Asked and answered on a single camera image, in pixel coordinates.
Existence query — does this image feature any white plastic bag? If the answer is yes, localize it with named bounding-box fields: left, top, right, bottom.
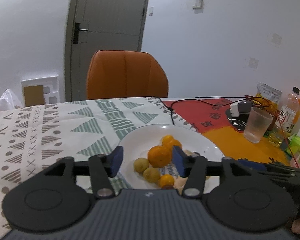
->
left=0, top=89, right=24, bottom=111

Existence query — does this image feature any black cable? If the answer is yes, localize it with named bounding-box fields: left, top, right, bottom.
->
left=153, top=95, right=253, bottom=126

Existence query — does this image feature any white ceramic plate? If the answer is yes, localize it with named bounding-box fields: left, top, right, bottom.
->
left=118, top=125, right=224, bottom=189

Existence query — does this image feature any orange leather chair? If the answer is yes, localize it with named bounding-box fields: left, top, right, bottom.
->
left=86, top=50, right=169, bottom=100

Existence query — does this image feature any frosted drinking glass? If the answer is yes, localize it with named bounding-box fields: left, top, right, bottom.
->
left=243, top=107, right=273, bottom=144

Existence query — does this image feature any white wall switch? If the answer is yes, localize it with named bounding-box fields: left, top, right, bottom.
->
left=192, top=0, right=203, bottom=9

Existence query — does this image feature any small kumquat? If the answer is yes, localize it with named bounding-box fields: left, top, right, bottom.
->
left=161, top=134, right=174, bottom=145
left=158, top=174, right=174, bottom=188

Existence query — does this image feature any yellow-green round fruit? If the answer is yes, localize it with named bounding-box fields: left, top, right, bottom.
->
left=142, top=167, right=161, bottom=183

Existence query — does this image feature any dark brown passion fruit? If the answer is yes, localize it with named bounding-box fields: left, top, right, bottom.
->
left=162, top=185, right=174, bottom=190

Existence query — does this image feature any yellow snack pouch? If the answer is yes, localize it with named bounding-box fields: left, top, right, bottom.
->
left=256, top=82, right=282, bottom=108

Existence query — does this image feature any white power adapter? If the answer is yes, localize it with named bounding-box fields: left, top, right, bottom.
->
left=230, top=102, right=240, bottom=117

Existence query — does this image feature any white styrofoam packaging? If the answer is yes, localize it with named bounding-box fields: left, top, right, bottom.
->
left=21, top=76, right=60, bottom=107

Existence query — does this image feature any patterned white tablecloth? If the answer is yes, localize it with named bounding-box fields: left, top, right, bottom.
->
left=0, top=97, right=191, bottom=238

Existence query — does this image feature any peeled pomelo piece small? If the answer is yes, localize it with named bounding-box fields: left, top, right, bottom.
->
left=184, top=150, right=199, bottom=157

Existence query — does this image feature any large orange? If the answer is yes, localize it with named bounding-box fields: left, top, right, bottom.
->
left=147, top=146, right=172, bottom=168
left=165, top=139, right=182, bottom=153

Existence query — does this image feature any clear beverage bottle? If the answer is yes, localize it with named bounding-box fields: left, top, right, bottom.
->
left=276, top=87, right=300, bottom=133

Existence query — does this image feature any red orange mat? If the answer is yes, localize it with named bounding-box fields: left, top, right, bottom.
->
left=163, top=98, right=291, bottom=166

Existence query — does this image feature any grey door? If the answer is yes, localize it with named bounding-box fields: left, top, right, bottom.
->
left=64, top=0, right=148, bottom=101

